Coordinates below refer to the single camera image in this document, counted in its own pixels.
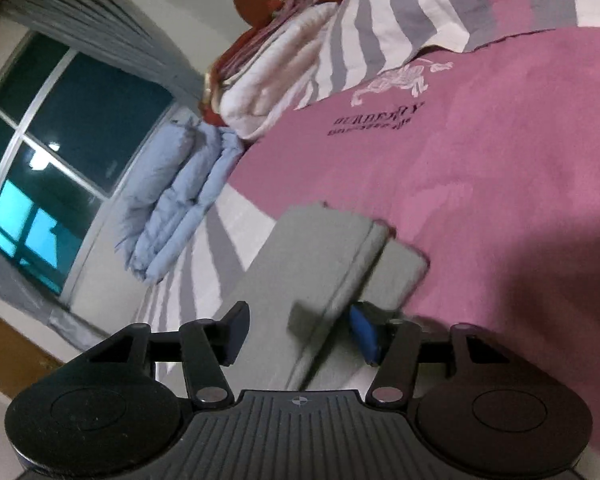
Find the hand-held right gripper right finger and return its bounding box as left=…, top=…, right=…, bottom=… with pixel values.
left=349, top=301, right=512, bottom=407

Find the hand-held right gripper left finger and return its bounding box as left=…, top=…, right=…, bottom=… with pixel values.
left=87, top=301, right=251, bottom=407

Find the folded light blue quilt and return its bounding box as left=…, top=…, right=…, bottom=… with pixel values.
left=114, top=119, right=245, bottom=285

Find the pink printed blanket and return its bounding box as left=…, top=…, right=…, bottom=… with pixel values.
left=228, top=25, right=600, bottom=441

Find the grey pleated curtain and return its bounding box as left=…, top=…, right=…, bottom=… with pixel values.
left=0, top=237, right=108, bottom=353
left=2, top=0, right=207, bottom=107

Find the folded white pink blanket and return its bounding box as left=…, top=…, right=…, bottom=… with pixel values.
left=219, top=2, right=339, bottom=139

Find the white-framed window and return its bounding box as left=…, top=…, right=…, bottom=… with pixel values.
left=0, top=30, right=177, bottom=297

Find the folded red patterned blanket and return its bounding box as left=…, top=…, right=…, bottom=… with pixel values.
left=201, top=0, right=322, bottom=127

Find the striped bed sheet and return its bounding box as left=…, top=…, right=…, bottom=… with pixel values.
left=140, top=0, right=581, bottom=381

